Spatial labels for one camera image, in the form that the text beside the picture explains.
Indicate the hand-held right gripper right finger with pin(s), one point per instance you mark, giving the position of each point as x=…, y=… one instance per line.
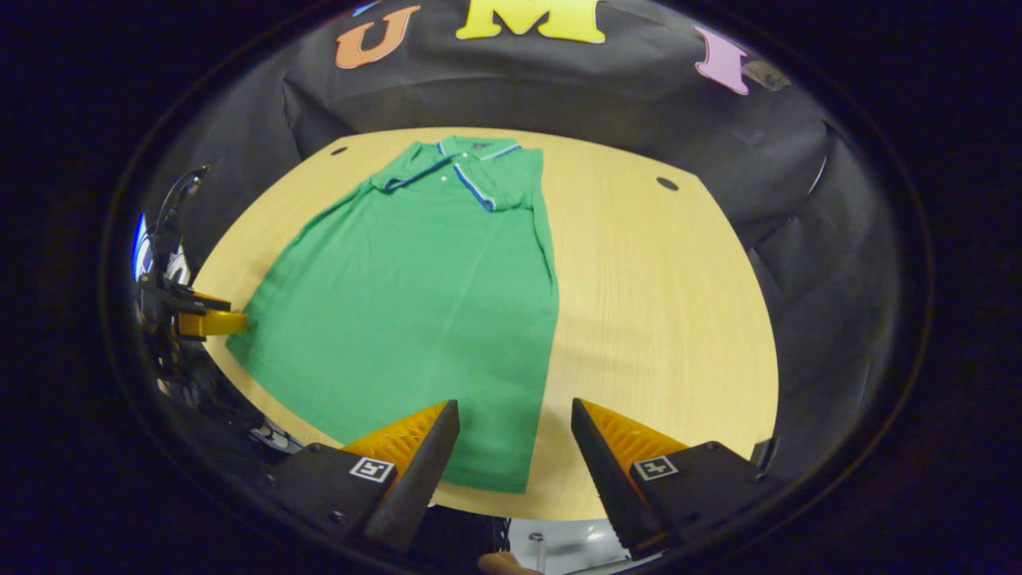
x=611, y=479

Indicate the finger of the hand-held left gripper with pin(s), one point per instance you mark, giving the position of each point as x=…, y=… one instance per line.
x=196, y=303
x=211, y=323

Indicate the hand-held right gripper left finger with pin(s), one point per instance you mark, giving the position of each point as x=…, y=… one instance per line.
x=419, y=479

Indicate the green T-shirt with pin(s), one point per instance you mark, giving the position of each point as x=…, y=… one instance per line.
x=415, y=319

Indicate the black backdrop cloth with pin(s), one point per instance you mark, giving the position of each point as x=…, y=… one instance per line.
x=599, y=88

